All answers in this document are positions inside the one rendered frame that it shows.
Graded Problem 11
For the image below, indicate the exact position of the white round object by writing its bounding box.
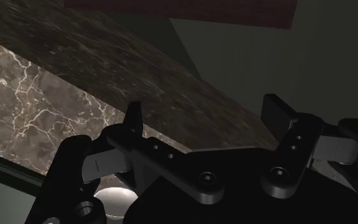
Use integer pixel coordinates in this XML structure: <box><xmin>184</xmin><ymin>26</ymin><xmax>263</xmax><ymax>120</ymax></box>
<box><xmin>93</xmin><ymin>186</ymin><xmax>139</xmax><ymax>221</ymax></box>

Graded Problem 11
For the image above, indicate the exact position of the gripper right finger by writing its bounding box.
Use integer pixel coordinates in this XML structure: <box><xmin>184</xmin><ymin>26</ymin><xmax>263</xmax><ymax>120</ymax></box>
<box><xmin>260</xmin><ymin>94</ymin><xmax>358</xmax><ymax>202</ymax></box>

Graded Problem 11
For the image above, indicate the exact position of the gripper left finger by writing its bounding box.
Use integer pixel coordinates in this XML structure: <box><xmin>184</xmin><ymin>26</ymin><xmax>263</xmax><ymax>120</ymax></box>
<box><xmin>25</xmin><ymin>101</ymin><xmax>226</xmax><ymax>224</ymax></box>

